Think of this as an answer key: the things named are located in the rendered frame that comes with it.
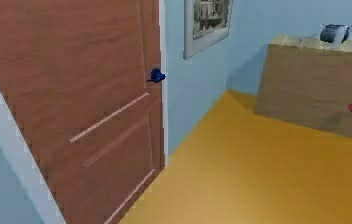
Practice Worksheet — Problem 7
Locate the brown wooden room door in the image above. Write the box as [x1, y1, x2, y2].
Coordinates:
[0, 0, 167, 224]

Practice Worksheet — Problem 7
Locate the dark blue door handle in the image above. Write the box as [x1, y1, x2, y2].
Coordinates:
[146, 67, 167, 84]

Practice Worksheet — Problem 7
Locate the grey framed wall picture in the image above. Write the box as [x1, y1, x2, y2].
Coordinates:
[183, 0, 234, 61]

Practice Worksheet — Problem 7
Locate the brown tiled-top counter cabinet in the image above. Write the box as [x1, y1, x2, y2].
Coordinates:
[253, 33, 352, 143]

